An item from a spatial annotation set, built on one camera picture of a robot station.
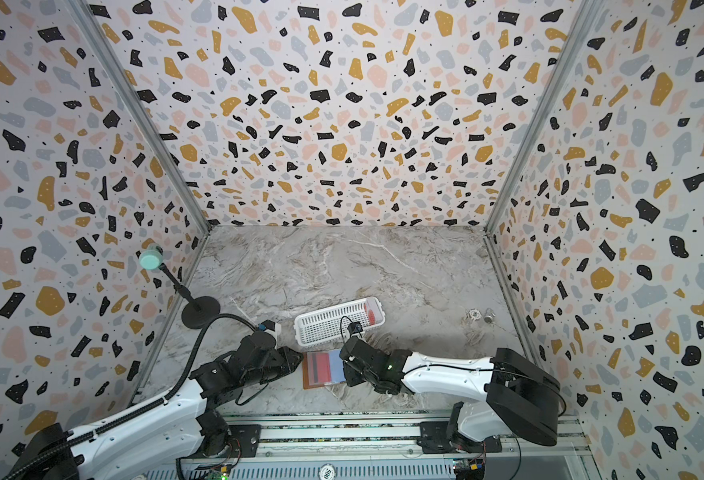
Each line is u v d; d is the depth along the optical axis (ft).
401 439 2.50
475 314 3.20
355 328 2.46
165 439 1.84
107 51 2.44
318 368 2.77
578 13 2.40
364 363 2.03
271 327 2.53
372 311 3.06
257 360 2.09
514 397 1.39
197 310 3.10
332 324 3.11
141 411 1.57
